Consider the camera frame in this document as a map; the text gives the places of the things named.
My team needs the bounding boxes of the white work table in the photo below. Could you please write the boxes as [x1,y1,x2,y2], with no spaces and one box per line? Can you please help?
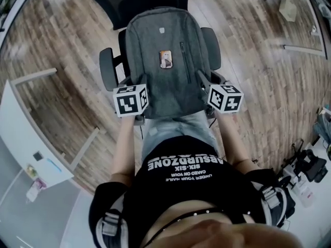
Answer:
[279,135,331,248]

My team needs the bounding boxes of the person's right forearm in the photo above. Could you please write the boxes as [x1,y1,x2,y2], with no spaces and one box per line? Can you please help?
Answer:
[214,111,255,172]

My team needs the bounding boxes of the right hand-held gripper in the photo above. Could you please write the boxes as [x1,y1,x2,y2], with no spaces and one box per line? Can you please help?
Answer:
[197,70,245,118]

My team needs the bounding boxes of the pink snack packet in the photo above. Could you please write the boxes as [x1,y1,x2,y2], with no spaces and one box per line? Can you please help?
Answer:
[25,178,47,204]

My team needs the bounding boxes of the black studded neck strap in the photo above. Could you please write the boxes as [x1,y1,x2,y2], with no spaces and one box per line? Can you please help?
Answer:
[144,207,253,247]

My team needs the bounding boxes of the grey harness strap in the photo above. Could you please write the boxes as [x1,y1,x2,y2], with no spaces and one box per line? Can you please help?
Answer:
[99,210,125,248]
[260,186,287,226]

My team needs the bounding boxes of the light blue flat item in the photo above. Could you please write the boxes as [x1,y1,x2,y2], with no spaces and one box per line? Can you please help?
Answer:
[45,158,63,173]

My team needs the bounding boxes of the person's legs in light jeans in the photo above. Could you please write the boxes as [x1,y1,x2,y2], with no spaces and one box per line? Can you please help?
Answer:
[141,111,219,162]

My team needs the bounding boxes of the black device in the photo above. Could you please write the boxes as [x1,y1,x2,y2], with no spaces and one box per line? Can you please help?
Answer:
[301,148,328,183]

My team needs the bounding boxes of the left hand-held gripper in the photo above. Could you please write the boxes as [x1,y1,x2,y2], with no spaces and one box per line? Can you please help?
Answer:
[113,73,150,126]

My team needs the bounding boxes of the grey fabric backpack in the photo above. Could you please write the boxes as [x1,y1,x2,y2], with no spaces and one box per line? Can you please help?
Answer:
[125,6,212,120]

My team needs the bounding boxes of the person's torso in black shirt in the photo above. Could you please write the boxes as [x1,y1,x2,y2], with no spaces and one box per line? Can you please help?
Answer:
[89,135,295,248]

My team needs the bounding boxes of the white table with thin legs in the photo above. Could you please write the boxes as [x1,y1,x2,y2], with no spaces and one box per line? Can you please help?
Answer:
[263,0,325,59]

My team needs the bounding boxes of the cardboard box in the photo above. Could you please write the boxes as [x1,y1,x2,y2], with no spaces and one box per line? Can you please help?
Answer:
[278,0,298,22]

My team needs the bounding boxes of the white packet with red label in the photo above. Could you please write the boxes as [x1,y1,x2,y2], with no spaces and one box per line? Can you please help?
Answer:
[294,182,315,208]

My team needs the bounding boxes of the white desk with grey legs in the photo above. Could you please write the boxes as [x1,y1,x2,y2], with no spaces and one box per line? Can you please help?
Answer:
[0,67,107,204]

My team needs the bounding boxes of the black office chair with armrests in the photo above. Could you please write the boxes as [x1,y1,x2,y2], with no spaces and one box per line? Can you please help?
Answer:
[99,0,222,92]

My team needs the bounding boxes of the person's left forearm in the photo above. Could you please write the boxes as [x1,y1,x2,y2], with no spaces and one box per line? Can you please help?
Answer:
[111,116,137,184]

